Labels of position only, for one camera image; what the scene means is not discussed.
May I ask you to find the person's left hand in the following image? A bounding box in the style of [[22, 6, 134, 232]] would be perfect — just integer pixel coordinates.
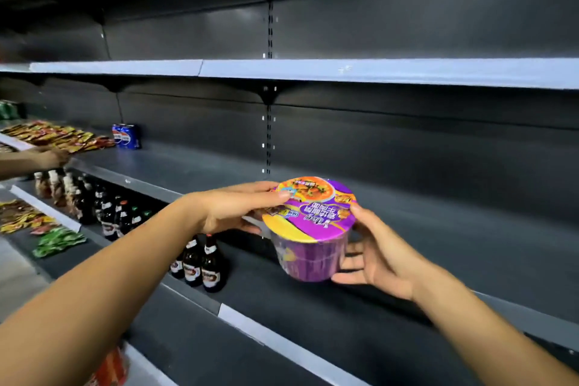
[[188, 180, 293, 237]]

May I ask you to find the person's right hand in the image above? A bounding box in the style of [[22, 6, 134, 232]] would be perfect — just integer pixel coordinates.
[[331, 202, 435, 303]]

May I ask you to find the purple cup noodle bowl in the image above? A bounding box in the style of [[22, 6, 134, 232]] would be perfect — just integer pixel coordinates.
[[261, 176, 358, 283]]

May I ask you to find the dark metal store shelving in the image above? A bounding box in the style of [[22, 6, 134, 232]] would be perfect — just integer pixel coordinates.
[[0, 0, 579, 386]]

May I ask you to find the person's right forearm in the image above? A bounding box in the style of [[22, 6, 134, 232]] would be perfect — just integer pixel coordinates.
[[411, 263, 579, 386]]

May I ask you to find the another person's forearm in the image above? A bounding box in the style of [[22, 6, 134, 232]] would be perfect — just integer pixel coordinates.
[[0, 148, 44, 181]]

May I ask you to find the person's left forearm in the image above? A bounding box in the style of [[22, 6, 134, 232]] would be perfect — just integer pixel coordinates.
[[0, 195, 204, 386]]

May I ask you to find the row of dark glass bottles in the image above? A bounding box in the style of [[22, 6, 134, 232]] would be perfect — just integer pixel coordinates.
[[68, 175, 227, 294]]

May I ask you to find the blue soda can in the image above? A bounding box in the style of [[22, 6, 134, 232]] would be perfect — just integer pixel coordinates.
[[112, 123, 130, 149], [121, 124, 142, 150]]

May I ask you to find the pile of green snack packets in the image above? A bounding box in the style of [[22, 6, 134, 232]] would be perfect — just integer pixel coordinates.
[[31, 226, 87, 259]]

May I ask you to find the row of light sauce bottles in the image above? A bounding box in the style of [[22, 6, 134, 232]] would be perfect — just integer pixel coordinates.
[[34, 168, 78, 208]]

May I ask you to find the pile of red yellow packets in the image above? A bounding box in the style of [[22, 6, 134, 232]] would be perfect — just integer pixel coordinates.
[[0, 121, 116, 154]]

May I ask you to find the pile of yellow snack packets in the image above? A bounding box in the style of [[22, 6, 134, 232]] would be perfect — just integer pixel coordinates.
[[0, 199, 60, 236]]

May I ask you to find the group of green cans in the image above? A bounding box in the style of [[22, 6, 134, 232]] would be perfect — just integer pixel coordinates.
[[0, 100, 27, 121]]

